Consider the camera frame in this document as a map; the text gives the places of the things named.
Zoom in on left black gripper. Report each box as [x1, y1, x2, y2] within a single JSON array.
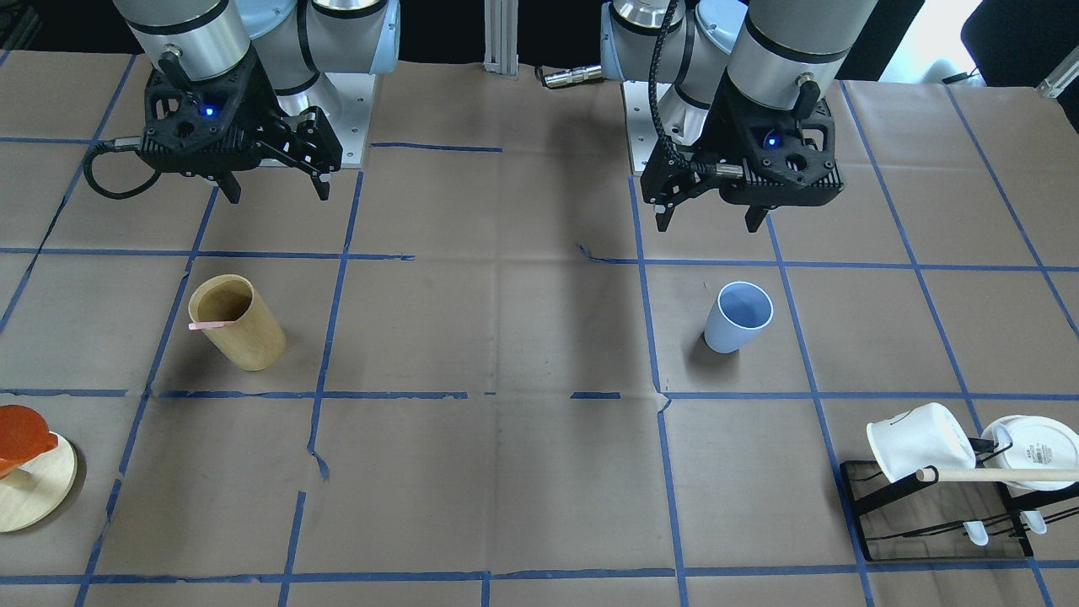
[[641, 73, 845, 234]]

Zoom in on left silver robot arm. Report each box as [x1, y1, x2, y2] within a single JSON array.
[[600, 1, 875, 232]]

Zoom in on white mug on rack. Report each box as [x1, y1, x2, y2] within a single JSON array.
[[866, 402, 976, 481]]

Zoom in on orange red object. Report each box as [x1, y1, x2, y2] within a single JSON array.
[[1, 404, 58, 479]]

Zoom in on wooden cylindrical holder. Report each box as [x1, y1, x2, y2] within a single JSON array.
[[188, 274, 287, 370]]

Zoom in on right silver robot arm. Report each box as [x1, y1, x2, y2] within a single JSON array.
[[96, 1, 401, 204]]

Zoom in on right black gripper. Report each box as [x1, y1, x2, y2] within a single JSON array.
[[136, 47, 343, 205]]

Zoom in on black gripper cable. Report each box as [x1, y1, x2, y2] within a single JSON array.
[[82, 137, 163, 201]]

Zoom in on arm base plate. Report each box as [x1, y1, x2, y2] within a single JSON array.
[[622, 81, 709, 176], [276, 73, 378, 169]]

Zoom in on round wooden board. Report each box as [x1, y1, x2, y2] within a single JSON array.
[[1, 432, 78, 533]]

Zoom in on aluminium frame post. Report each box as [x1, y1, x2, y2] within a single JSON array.
[[482, 0, 519, 79]]

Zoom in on black wire cup rack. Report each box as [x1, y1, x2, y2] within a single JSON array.
[[839, 431, 1076, 562]]

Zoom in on light blue cup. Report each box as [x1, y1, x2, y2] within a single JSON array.
[[704, 281, 774, 354]]

